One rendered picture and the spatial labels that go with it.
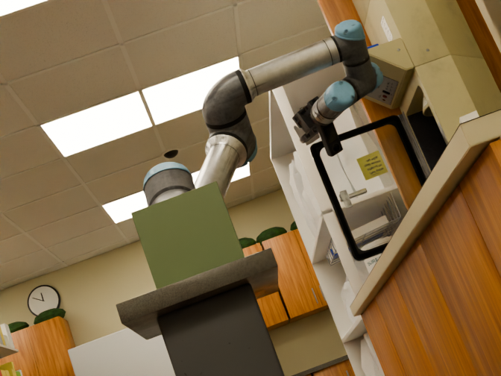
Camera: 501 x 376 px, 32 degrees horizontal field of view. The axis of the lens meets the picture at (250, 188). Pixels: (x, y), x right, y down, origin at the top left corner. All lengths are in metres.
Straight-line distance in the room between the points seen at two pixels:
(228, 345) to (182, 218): 0.28
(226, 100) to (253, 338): 0.79
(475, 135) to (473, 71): 1.27
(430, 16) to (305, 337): 5.57
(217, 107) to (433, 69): 0.64
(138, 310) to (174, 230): 0.21
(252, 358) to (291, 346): 6.17
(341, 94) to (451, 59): 0.37
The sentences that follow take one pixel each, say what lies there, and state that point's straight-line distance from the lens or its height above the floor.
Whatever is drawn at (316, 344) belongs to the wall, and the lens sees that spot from 7.90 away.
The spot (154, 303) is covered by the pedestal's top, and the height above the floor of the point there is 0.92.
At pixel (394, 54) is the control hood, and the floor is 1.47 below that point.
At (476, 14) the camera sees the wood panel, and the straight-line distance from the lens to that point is 3.06.
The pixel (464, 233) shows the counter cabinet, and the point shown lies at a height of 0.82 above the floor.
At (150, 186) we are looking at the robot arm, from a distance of 1.98.
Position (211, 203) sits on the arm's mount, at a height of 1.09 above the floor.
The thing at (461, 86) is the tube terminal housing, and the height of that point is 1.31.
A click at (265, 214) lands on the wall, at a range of 8.09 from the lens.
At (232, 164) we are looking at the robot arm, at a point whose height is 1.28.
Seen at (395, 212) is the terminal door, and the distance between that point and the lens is 2.71.
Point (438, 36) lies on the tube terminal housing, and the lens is 2.58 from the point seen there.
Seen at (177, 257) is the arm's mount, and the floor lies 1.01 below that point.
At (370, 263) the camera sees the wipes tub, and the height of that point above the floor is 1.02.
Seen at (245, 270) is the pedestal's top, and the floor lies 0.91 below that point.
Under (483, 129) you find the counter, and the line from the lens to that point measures 1.37.
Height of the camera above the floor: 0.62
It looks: 15 degrees up
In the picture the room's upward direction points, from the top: 21 degrees counter-clockwise
